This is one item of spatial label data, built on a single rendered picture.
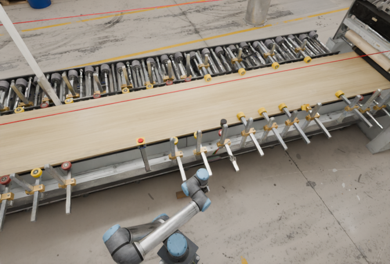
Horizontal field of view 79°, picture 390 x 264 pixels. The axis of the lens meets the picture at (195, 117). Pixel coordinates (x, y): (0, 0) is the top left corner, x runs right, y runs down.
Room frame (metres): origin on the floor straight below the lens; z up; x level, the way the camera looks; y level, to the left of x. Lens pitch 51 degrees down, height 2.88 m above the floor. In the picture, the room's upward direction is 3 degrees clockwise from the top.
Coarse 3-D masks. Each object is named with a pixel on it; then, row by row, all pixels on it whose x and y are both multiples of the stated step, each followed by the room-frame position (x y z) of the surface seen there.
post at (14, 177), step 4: (12, 176) 0.72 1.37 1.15; (16, 176) 0.74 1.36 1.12; (16, 180) 0.72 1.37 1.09; (20, 180) 0.73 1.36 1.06; (24, 180) 0.75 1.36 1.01; (20, 184) 0.72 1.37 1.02; (24, 184) 0.73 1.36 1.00; (28, 184) 0.75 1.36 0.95; (24, 188) 0.71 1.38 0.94; (28, 188) 0.72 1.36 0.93; (32, 188) 0.74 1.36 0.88; (40, 196) 0.72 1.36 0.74
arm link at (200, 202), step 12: (192, 204) 0.52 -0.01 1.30; (204, 204) 0.53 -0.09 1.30; (180, 216) 0.44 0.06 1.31; (192, 216) 0.46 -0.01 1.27; (156, 228) 0.37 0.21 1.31; (168, 228) 0.37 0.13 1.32; (144, 240) 0.29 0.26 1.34; (156, 240) 0.30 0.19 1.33; (120, 252) 0.22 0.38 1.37; (132, 252) 0.22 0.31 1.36; (144, 252) 0.23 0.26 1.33
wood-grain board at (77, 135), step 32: (288, 64) 2.54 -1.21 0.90; (320, 64) 2.57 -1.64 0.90; (352, 64) 2.61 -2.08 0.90; (128, 96) 1.84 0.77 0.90; (160, 96) 1.86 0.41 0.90; (192, 96) 1.88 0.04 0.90; (224, 96) 1.91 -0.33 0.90; (256, 96) 1.93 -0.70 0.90; (288, 96) 1.95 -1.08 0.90; (320, 96) 1.98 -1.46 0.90; (352, 96) 2.01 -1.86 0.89; (0, 128) 1.32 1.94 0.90; (32, 128) 1.34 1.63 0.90; (64, 128) 1.36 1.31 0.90; (96, 128) 1.38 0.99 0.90; (128, 128) 1.40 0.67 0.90; (160, 128) 1.41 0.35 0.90; (192, 128) 1.43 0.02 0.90; (0, 160) 0.98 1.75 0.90; (32, 160) 0.99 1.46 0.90; (64, 160) 1.00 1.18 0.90
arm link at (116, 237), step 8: (160, 216) 0.56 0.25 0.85; (168, 216) 0.58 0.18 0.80; (144, 224) 0.45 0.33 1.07; (152, 224) 0.46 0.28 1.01; (160, 224) 0.49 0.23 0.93; (112, 232) 0.32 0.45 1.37; (120, 232) 0.33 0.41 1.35; (128, 232) 0.34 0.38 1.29; (136, 232) 0.36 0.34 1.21; (144, 232) 0.38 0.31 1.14; (104, 240) 0.28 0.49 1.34; (112, 240) 0.28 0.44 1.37; (120, 240) 0.28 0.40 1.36; (128, 240) 0.30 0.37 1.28; (136, 240) 0.32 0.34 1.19; (112, 248) 0.24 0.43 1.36
